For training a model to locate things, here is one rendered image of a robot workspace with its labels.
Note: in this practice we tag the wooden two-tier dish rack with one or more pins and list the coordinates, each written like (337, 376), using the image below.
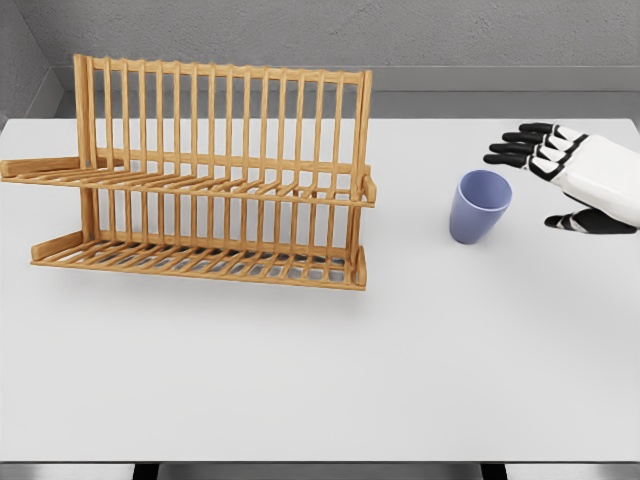
(200, 200)

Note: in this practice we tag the lavender blue cup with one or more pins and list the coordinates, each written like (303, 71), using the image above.
(475, 212)

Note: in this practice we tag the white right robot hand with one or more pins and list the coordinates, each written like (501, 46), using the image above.
(595, 175)

